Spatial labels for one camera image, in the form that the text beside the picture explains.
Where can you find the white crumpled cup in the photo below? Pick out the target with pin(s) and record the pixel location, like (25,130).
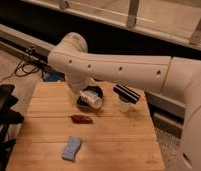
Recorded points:
(89,99)

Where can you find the grey metal floor rail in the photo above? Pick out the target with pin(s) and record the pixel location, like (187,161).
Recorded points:
(24,43)

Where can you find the blue object under table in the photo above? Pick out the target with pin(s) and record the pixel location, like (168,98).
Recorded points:
(51,77)

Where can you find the black striped block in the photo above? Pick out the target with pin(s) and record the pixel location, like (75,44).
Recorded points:
(126,93)

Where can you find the black bowl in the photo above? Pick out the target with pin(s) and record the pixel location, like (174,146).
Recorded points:
(95,89)

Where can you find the black chair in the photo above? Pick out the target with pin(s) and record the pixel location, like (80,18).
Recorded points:
(7,117)

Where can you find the clear plastic cup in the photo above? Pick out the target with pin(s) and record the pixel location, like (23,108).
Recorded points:
(123,104)

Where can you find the blue sponge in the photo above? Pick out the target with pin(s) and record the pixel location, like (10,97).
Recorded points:
(70,150)

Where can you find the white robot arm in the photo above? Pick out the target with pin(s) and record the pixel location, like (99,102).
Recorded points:
(189,157)

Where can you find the wooden table board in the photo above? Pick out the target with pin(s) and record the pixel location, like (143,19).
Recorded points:
(115,141)

